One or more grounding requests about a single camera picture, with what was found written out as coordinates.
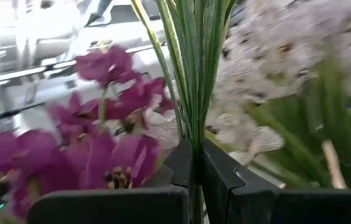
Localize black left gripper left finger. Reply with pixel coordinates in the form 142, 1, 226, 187
27, 138, 194, 224

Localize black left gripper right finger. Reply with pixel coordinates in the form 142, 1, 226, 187
202, 138, 351, 224

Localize white artificial flower bunch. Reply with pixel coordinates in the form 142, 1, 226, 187
214, 0, 351, 190
144, 104, 286, 166

